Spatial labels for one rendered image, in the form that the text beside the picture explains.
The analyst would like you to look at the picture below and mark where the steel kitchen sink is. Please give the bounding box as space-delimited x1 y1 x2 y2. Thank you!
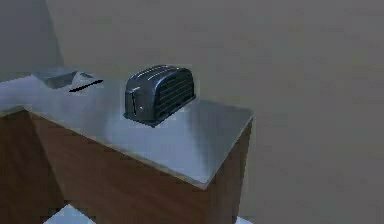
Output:
32 69 95 90

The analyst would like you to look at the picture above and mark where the brown wooden kitchen counter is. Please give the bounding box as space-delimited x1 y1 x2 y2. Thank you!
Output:
0 68 254 224

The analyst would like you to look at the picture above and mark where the dark metal toaster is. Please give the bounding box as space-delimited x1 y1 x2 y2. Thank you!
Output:
123 64 197 128

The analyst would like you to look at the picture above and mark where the black thin utensil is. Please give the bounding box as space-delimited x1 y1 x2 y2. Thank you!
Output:
68 79 104 93

